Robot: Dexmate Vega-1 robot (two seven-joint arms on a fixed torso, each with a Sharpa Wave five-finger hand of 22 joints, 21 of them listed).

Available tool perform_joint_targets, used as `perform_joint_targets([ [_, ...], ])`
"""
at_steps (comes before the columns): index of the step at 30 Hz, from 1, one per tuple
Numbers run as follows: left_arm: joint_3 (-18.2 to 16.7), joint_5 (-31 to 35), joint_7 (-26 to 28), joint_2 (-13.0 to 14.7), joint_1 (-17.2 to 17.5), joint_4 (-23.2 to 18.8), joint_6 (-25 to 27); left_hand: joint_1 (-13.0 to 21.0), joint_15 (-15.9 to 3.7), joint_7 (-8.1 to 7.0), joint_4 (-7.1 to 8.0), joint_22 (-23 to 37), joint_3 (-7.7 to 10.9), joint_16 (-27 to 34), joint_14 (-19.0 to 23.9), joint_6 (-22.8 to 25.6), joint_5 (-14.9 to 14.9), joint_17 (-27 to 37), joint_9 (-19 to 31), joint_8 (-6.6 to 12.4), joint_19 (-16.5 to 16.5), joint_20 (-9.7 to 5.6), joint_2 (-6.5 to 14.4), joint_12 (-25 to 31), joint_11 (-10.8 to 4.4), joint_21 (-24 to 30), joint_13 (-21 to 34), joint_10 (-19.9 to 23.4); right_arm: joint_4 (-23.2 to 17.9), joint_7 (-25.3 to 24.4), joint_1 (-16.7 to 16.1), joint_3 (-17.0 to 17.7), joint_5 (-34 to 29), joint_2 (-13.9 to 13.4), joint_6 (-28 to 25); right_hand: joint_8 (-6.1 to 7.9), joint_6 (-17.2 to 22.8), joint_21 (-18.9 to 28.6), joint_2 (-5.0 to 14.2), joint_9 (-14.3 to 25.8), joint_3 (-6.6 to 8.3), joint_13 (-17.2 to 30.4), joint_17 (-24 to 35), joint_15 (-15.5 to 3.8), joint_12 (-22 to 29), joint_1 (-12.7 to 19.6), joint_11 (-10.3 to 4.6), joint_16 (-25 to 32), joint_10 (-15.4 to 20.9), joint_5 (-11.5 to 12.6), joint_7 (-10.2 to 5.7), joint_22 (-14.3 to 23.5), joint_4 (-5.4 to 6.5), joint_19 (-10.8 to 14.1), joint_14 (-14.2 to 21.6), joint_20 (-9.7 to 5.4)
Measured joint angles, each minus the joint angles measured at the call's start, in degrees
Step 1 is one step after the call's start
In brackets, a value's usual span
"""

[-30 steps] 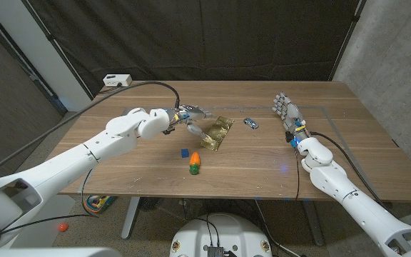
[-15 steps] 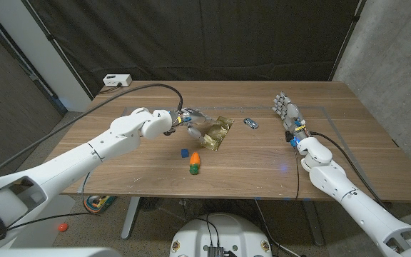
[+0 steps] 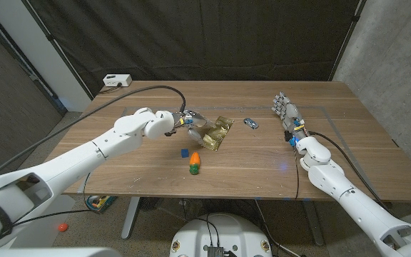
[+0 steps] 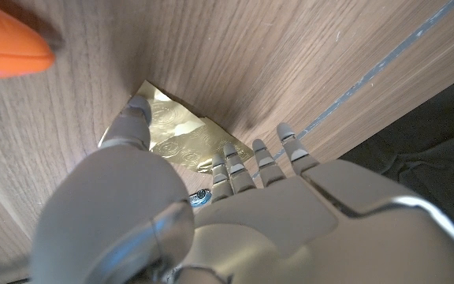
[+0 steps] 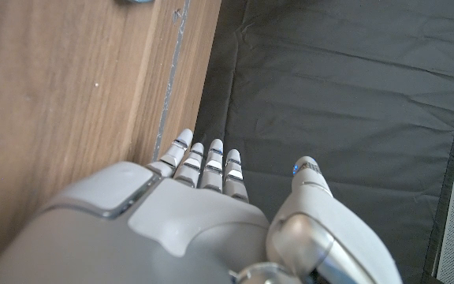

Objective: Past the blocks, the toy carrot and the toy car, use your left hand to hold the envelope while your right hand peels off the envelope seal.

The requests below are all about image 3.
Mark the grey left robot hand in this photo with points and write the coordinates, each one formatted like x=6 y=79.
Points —
x=196 y=121

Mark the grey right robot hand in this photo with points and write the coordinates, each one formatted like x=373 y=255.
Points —
x=291 y=112

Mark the gold foil envelope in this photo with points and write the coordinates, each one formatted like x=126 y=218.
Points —
x=221 y=133

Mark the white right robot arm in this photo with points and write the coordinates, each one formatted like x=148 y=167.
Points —
x=351 y=200

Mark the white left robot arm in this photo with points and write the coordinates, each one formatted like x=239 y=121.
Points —
x=84 y=157

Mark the blue toy block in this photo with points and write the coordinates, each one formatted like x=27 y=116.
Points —
x=185 y=153

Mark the orange and green toy carrot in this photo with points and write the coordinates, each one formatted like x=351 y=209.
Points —
x=195 y=162

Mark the small blue toy car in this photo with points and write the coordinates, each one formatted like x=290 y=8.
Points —
x=250 y=123

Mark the colourful toy box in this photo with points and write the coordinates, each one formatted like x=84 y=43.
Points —
x=100 y=203

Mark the black backdrop curtain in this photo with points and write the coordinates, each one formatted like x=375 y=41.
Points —
x=191 y=35

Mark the white power strip box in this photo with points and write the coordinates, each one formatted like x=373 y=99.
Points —
x=117 y=80

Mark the black backdrop stand pole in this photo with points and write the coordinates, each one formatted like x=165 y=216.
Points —
x=348 y=39
x=59 y=53

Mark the white table leg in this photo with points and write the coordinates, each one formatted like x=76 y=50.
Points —
x=313 y=223
x=130 y=217

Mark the white robot torso base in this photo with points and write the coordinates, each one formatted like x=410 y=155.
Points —
x=227 y=232

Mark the small orange ball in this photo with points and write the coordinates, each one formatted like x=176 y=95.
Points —
x=63 y=227

